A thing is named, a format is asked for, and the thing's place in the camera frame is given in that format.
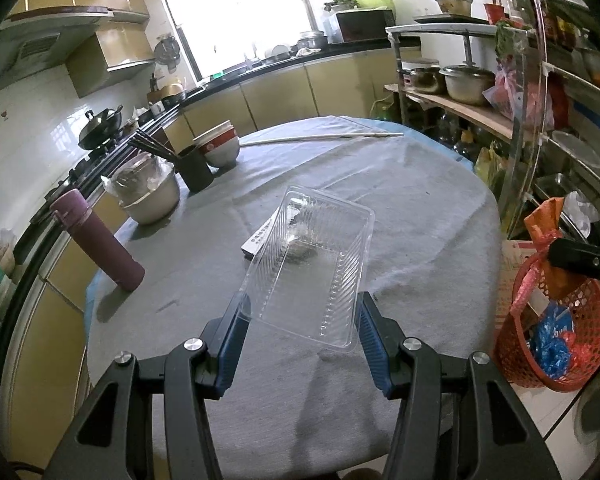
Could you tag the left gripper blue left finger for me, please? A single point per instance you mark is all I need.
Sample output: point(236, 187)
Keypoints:
point(224, 338)

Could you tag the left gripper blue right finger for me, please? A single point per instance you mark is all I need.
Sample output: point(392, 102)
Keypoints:
point(381, 339)

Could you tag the orange snack wrapper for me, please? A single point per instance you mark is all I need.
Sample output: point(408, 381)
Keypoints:
point(542, 226)

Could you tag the red plastic bag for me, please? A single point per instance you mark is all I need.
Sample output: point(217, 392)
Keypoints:
point(582, 355)

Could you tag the white medicine box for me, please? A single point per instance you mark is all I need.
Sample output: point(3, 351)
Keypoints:
point(255, 242)

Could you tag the clear plastic tray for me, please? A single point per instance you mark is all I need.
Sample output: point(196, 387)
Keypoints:
point(305, 279)

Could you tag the blue plastic bag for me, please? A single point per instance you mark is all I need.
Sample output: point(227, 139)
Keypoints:
point(545, 341)

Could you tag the metal kitchen rack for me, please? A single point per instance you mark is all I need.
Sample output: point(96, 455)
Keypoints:
point(543, 112)

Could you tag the white plastic bag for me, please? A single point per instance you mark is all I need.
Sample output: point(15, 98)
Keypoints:
point(580, 211)

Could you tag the red plastic basket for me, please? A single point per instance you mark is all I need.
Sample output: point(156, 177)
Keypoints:
point(511, 352)

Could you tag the black chopstick holder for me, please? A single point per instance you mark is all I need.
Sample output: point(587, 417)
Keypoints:
point(193, 169)

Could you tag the stacked red white bowls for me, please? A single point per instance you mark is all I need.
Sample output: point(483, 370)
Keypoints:
point(219, 145)

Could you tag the purple thermos bottle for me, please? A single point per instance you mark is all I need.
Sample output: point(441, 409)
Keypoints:
point(96, 240)

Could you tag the steel pot on shelf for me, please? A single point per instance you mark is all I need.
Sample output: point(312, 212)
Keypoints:
point(466, 84)

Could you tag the black wok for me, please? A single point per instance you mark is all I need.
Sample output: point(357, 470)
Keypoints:
point(100, 127)

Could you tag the microwave oven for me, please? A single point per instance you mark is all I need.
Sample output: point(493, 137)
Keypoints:
point(363, 25)

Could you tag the green basin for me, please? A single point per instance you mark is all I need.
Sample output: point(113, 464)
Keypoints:
point(376, 4)

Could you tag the range hood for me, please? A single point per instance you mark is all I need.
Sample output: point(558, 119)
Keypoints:
point(98, 46)

